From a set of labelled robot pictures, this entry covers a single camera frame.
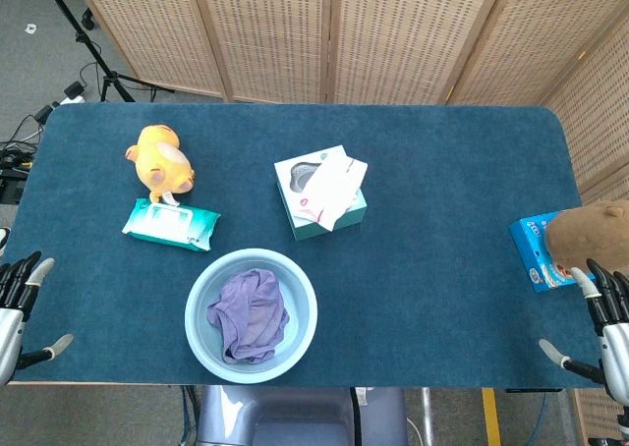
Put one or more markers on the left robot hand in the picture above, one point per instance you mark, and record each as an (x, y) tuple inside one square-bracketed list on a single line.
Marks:
[(11, 318)]

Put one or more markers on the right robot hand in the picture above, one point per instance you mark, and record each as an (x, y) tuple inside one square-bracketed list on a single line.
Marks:
[(614, 328)]

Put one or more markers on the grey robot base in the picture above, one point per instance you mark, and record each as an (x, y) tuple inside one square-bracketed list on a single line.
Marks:
[(300, 416)]

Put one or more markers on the brown plush toy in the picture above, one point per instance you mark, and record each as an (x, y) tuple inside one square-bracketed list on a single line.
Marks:
[(592, 235)]

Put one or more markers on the yellow plush toy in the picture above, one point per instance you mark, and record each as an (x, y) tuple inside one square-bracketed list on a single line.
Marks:
[(159, 161)]

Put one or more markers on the blue snack box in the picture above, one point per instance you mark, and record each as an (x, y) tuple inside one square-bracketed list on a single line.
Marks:
[(533, 254)]

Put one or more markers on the green wet wipes pack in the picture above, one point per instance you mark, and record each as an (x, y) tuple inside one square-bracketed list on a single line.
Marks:
[(169, 224)]

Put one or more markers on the light blue plastic basin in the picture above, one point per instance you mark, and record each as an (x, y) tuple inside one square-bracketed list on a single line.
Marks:
[(206, 328)]

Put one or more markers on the blue table mat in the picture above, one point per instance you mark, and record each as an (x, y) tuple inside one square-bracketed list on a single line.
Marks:
[(417, 269)]

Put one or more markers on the white power strip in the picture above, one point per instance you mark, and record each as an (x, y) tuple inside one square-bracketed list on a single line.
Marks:
[(74, 92)]

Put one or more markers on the purple cloth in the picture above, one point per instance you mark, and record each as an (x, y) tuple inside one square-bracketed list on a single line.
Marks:
[(253, 313)]

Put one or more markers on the black tripod stand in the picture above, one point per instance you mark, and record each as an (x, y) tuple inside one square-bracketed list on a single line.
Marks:
[(93, 48)]

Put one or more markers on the white tissue pack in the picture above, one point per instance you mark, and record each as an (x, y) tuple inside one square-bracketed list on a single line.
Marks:
[(331, 188)]

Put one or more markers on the teal and white box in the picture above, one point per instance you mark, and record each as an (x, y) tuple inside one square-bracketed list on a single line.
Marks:
[(314, 220)]

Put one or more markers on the woven folding screen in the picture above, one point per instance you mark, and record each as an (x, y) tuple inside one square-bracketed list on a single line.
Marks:
[(393, 33)]

